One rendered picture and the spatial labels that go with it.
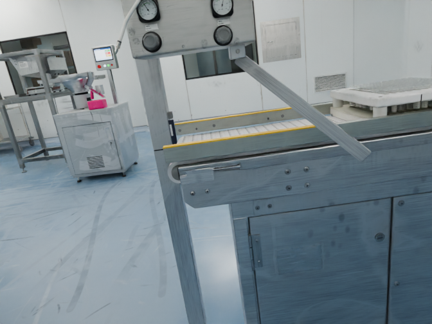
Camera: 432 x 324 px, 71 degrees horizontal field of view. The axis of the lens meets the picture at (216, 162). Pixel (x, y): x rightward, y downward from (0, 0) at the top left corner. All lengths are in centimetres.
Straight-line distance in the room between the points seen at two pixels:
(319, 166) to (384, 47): 589
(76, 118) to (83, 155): 40
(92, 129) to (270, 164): 290
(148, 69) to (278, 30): 512
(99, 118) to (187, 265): 249
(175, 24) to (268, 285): 65
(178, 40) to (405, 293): 85
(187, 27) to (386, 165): 49
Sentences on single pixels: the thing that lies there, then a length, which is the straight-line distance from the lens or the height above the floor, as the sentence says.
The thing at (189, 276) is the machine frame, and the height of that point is 34.
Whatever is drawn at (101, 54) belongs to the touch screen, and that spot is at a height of 129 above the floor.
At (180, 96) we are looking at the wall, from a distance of 597.
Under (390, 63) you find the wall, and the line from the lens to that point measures 657.
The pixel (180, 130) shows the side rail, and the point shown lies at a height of 85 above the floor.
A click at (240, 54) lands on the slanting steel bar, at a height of 102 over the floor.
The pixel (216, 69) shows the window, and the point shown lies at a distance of 588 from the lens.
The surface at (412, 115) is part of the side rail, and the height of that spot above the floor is 86.
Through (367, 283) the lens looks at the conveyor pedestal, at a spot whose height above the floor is 42.
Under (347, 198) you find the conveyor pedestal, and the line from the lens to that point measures 78.
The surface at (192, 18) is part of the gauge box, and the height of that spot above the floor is 109.
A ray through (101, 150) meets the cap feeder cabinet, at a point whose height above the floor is 34.
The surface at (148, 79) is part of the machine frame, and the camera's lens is 90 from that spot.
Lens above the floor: 101
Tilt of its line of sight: 17 degrees down
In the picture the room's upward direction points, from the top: 8 degrees counter-clockwise
